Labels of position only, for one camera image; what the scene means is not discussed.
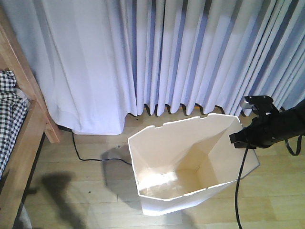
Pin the wooden bed frame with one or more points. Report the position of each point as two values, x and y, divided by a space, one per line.
37 122

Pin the white plastic trash bin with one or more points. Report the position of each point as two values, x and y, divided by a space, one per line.
183 163

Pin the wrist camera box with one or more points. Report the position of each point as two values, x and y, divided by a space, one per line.
262 104

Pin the white grey curtain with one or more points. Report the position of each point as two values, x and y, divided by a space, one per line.
98 60

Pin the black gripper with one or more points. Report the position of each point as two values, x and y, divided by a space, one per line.
256 135

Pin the black white checkered bedding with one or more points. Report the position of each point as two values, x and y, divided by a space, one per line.
13 110

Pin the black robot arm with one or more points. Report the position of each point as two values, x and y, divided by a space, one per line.
270 126

